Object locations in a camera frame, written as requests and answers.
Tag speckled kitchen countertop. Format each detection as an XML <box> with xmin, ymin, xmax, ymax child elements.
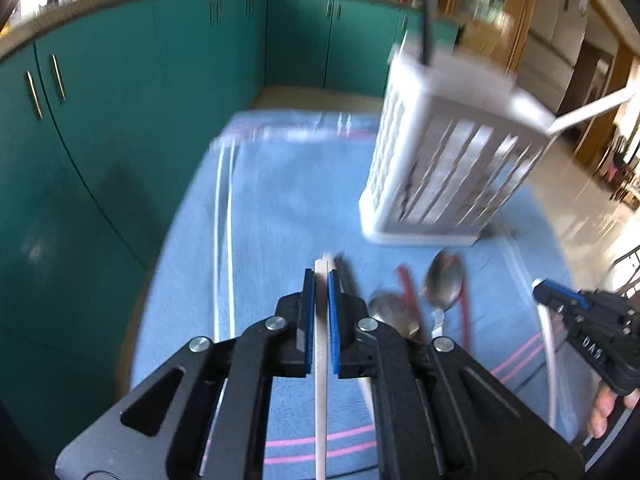
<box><xmin>0</xmin><ymin>0</ymin><xmax>451</xmax><ymax>58</ymax></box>

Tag wooden framed glass door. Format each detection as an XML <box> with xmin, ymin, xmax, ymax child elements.
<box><xmin>440</xmin><ymin>0</ymin><xmax>542</xmax><ymax>92</ymax></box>

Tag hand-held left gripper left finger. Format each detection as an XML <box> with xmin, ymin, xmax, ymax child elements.
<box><xmin>55</xmin><ymin>267</ymin><xmax>321</xmax><ymax>480</ymax></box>

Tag grey plastic utensil holder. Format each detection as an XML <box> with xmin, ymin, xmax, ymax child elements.
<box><xmin>359</xmin><ymin>42</ymin><xmax>558</xmax><ymax>247</ymax></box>

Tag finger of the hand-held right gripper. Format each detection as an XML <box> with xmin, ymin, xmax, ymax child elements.
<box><xmin>532</xmin><ymin>279</ymin><xmax>589</xmax><ymax>312</ymax></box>

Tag wooden dining chairs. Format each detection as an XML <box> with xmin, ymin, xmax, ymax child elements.
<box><xmin>602</xmin><ymin>130</ymin><xmax>640</xmax><ymax>212</ymax></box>

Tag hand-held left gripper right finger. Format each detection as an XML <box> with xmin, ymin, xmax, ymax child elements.
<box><xmin>327</xmin><ymin>267</ymin><xmax>586</xmax><ymax>480</ymax></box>

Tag metal spoon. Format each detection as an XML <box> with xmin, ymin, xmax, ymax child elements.
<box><xmin>424</xmin><ymin>251</ymin><xmax>468</xmax><ymax>341</ymax></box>
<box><xmin>369</xmin><ymin>290</ymin><xmax>422</xmax><ymax>345</ymax></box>

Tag black chopstick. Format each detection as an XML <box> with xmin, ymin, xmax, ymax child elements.
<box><xmin>420</xmin><ymin>0</ymin><xmax>437</xmax><ymax>67</ymax></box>
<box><xmin>334</xmin><ymin>255</ymin><xmax>362</xmax><ymax>302</ymax></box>

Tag person's right hand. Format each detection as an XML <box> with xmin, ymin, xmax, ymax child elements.
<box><xmin>587</xmin><ymin>382</ymin><xmax>640</xmax><ymax>439</ymax></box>

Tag blue striped cloth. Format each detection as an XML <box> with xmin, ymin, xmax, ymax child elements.
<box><xmin>130</xmin><ymin>110</ymin><xmax>596</xmax><ymax>480</ymax></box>

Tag red chopstick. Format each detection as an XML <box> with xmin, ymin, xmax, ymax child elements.
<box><xmin>457</xmin><ymin>280</ymin><xmax>477</xmax><ymax>352</ymax></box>
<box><xmin>395</xmin><ymin>266</ymin><xmax>427</xmax><ymax>342</ymax></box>

